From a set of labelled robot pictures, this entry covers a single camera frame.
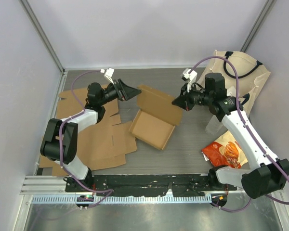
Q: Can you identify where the brown cardboard box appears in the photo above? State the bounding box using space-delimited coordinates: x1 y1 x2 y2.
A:
129 84 183 150

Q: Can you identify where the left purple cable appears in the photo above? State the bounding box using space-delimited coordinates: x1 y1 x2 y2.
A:
59 69 114 221

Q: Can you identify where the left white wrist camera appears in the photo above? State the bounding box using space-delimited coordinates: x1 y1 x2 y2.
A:
100 68 115 84

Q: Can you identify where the white slotted cable duct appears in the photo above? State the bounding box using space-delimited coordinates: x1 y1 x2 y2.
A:
31 194 212 204

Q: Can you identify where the aluminium frame post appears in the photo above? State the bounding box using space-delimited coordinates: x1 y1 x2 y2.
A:
18 0 65 73
240 0 277 52

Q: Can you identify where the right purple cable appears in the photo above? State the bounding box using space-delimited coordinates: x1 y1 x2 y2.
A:
190 56 289 212

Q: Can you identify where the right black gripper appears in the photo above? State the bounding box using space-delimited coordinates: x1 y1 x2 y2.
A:
173 81 213 111

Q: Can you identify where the beige canvas tote bag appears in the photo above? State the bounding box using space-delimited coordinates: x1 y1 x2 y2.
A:
197 50 270 115

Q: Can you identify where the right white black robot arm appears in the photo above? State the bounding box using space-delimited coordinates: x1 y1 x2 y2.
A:
172 69 289 199

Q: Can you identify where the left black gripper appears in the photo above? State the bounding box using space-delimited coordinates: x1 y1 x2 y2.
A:
99 79 141 106

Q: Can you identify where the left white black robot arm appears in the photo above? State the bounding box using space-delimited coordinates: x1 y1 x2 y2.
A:
40 78 142 193

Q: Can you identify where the right aluminium frame post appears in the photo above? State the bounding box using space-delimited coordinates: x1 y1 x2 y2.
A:
240 0 277 52

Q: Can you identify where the left aluminium frame post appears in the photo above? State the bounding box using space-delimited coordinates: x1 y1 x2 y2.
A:
18 0 65 73

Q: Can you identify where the purple cable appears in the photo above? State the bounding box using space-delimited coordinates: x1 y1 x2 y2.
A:
59 69 114 221
190 56 289 212

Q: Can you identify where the orange chips snack bag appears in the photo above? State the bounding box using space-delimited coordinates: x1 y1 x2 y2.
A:
202 131 248 168

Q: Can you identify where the clear plastic water bottle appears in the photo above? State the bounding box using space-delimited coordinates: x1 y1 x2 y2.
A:
205 115 223 135

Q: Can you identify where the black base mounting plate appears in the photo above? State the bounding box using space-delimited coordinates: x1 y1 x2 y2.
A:
65 173 238 197

